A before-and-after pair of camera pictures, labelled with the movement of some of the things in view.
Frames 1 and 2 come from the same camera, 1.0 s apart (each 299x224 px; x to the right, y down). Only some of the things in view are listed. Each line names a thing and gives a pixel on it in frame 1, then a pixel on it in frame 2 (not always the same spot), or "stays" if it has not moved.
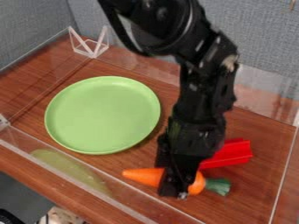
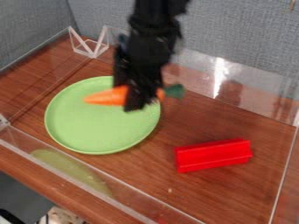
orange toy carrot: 151,176 -> 115,97
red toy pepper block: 236,152 stays
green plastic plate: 102,115 stays
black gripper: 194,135 -> 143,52
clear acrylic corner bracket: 90,48 stays
